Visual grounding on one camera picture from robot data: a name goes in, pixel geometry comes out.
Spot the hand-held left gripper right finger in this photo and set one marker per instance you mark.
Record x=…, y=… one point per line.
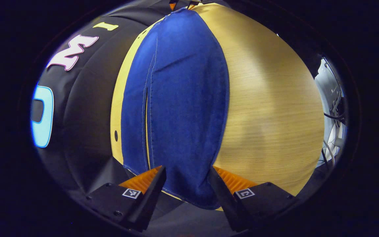
x=224, y=200

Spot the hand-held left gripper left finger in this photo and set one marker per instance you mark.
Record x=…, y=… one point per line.
x=150, y=197

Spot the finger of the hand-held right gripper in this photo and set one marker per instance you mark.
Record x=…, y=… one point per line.
x=172, y=5

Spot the blue denim jeans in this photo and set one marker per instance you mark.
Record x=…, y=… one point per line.
x=183, y=98

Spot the black backdrop cloth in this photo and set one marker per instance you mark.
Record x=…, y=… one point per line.
x=87, y=98

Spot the white equipment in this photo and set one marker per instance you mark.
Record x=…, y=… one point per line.
x=326, y=92

